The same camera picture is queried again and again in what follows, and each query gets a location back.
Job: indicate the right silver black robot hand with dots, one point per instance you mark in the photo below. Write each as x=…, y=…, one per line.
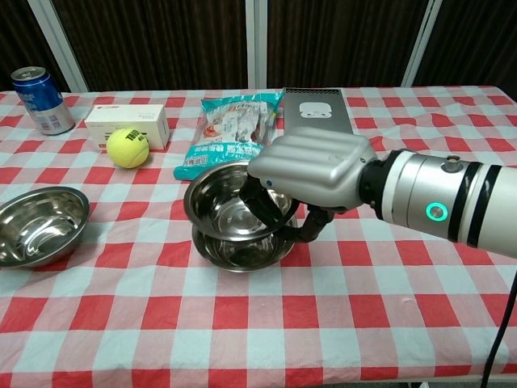
x=315, y=165

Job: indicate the steel bowl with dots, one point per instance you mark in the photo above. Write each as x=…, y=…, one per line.
x=226, y=254
x=218, y=202
x=40, y=226

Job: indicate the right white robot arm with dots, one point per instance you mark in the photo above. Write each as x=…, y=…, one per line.
x=424, y=186

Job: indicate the silver metal box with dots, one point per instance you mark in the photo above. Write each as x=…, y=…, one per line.
x=335, y=119

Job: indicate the teal snack bag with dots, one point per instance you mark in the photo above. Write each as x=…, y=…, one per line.
x=230, y=121

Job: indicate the dark brown partition panel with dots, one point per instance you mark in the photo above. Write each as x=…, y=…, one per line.
x=161, y=40
x=335, y=40
x=476, y=40
x=20, y=36

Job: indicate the red white checkered tablecloth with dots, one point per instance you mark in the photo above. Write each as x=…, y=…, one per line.
x=258, y=323

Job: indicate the white carton box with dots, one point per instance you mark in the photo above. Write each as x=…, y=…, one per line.
x=133, y=117

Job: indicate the yellow tennis ball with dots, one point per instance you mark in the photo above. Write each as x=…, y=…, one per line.
x=127, y=148

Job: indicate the blue drink can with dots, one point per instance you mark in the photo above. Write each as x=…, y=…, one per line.
x=44, y=105

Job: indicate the white partition post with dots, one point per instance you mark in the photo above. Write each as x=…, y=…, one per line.
x=60, y=44
x=422, y=40
x=256, y=40

